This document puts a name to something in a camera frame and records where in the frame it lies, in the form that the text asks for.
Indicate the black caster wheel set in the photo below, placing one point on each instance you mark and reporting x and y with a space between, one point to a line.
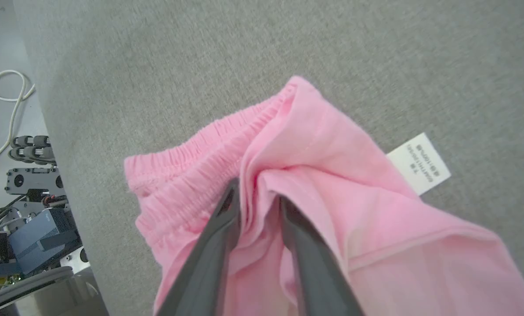
31 149

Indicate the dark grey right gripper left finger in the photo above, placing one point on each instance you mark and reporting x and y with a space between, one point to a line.
204 263

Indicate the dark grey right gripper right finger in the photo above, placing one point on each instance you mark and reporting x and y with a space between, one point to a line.
319 276

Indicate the round grey robot base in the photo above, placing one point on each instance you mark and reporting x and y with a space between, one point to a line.
24 287

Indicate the blue-grey electronics box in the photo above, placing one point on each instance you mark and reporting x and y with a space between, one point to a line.
42 239

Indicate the grey fabric sofa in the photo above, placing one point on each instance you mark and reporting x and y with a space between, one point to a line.
376 66

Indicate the pink cloth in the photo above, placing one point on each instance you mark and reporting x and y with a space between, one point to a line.
314 153

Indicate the grey metal bracket block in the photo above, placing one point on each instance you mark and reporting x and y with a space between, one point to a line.
33 180

